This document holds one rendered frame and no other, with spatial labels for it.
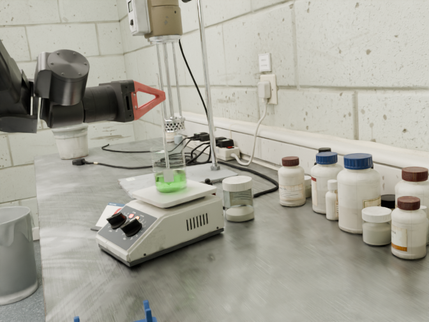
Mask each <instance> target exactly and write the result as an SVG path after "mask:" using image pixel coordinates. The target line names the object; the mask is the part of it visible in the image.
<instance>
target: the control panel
mask: <svg viewBox="0 0 429 322"><path fill-rule="evenodd" d="M119 212H121V213H122V214H123V215H125V216H126V222H128V221H129V220H131V219H133V218H135V217H139V218H138V220H139V221H140V223H141V224H142V227H141V229H140V231H139V232H138V233H137V234H135V235H134V236H131V237H127V236H126V235H125V233H123V231H122V230H121V229H120V227H119V228H117V229H112V228H111V226H110V224H109V223H107V224H106V225H105V226H104V227H103V228H102V229H101V230H100V231H99V232H98V234H99V235H100V236H102V237H104V238H105V239H107V240H108V241H110V242H112V243H114V244H115V245H117V246H119V247H121V248H122V249H124V250H128V249H129V248H130V247H131V246H132V245H133V244H134V243H135V242H136V241H137V240H138V239H139V238H140V237H141V236H142V235H143V234H144V233H145V232H146V230H147V229H148V228H149V227H150V226H151V225H152V224H153V223H154V222H155V221H156V220H157V218H156V217H154V216H152V215H149V214H147V213H144V212H142V211H139V210H136V209H135V208H132V207H130V206H127V205H126V206H125V207H124V208H123V209H122V210H120V211H119ZM131 214H133V217H131V218H130V215H131ZM126 222H125V223H126Z"/></svg>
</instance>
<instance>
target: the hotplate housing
mask: <svg viewBox="0 0 429 322"><path fill-rule="evenodd" d="M126 205H127V206H130V207H132V208H135V209H136V210H139V211H142V212H144V213H147V214H149V215H152V216H154V217H156V218H157V220H156V221H155V222H154V223H153V224H152V225H151V226H150V227H149V228H148V229H147V230H146V232H145V233H144V234H143V235H142V236H141V237H140V238H139V239H138V240H137V241H136V242H135V243H134V244H133V245H132V246H131V247H130V248H129V249H128V250H124V249H122V248H121V247H119V246H117V245H115V244H114V243H112V242H111V241H108V240H107V239H105V238H104V237H102V236H100V235H99V234H98V233H97V236H96V242H97V243H98V246H99V247H100V248H101V249H103V250H104V251H106V252H108V253H109V254H111V255H112V256H114V257H115V258H117V259H118V260H120V261H122V262H123V263H124V264H126V265H128V266H129V267H131V266H134V265H137V264H139V263H142V262H144V261H147V260H149V259H152V258H154V257H158V256H160V255H163V254H166V253H168V252H171V251H173V250H176V249H179V248H181V247H184V246H187V245H189V244H192V243H195V242H197V241H200V240H203V239H205V238H208V237H210V236H213V235H215V234H218V233H221V232H224V228H223V227H224V225H225V224H224V217H223V204H222V198H220V197H219V196H216V195H212V194H209V195H206V196H203V197H200V198H197V199H193V200H191V201H187V202H184V203H181V204H177V205H174V206H170V207H168V208H161V207H158V206H155V205H153V204H149V203H147V202H144V201H141V200H139V199H137V200H134V201H130V202H129V203H127V204H126Z"/></svg>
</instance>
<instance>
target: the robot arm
mask: <svg viewBox="0 0 429 322"><path fill-rule="evenodd" d="M89 68H90V66H89V61H88V60H87V59H86V58H85V57H84V56H83V55H82V54H80V53H79V52H76V51H74V50H69V49H60V50H56V51H54V52H41V53H39V54H38V60H37V64H36V70H35V73H34V78H33V79H31V78H27V76H26V75H25V73H24V71H23V69H19V68H18V66H17V64H16V62H15V60H14V59H13V58H12V57H11V56H10V55H9V53H8V51H7V50H6V48H5V46H4V45H3V43H2V41H1V39H0V131H1V132H7V133H16V132H20V133H31V134H37V126H38V105H39V98H41V104H40V119H42V120H44V121H45V122H46V124H47V127H49V128H59V127H67V126H72V125H80V124H82V123H93V122H98V121H115V122H121V123H127V122H131V121H136V120H138V119H139V118H141V117H142V116H143V115H145V114H146V113H147V112H149V111H150V110H151V109H152V108H154V107H156V106H157V105H158V104H160V103H162V102H163V101H164V100H166V96H165V92H164V91H162V90H159V89H156V88H152V87H150V86H147V85H145V84H142V83H139V82H137V81H135V80H133V79H129V80H117V81H111V82H106V83H99V85H98V86H93V87H86V84H87V78H88V74H89ZM138 91H140V92H143V93H148V94H150V95H154V96H155V98H154V99H152V100H150V101H148V102H146V103H144V104H142V105H140V106H138V102H137V92H138ZM31 97H33V111H32V115H31Z"/></svg>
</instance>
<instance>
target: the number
mask: <svg viewBox="0 0 429 322"><path fill-rule="evenodd" d="M122 208H123V207H118V206H109V205H108V206H107V208H106V210H105V211H104V213H103V215H102V217H101V219H100V221H99V222H98V224H106V223H107V220H106V218H107V217H109V216H111V215H113V214H116V213H117V212H118V211H120V210H121V209H122Z"/></svg>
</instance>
